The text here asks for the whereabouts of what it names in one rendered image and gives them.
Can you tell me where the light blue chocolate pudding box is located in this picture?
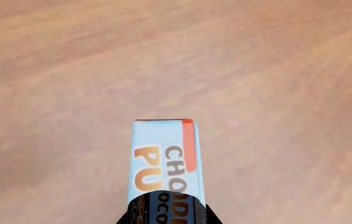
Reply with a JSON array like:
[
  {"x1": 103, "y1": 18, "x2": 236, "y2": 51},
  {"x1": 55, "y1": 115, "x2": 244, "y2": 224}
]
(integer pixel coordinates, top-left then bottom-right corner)
[{"x1": 126, "y1": 118, "x2": 208, "y2": 204}]

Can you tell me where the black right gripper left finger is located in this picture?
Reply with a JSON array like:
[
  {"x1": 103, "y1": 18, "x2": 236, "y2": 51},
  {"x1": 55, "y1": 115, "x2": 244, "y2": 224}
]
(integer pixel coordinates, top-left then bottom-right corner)
[{"x1": 115, "y1": 203, "x2": 131, "y2": 224}]

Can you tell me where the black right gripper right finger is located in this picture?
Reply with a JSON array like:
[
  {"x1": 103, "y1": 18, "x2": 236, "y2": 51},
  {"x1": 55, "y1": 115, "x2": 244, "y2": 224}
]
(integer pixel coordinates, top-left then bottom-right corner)
[{"x1": 205, "y1": 203, "x2": 224, "y2": 224}]

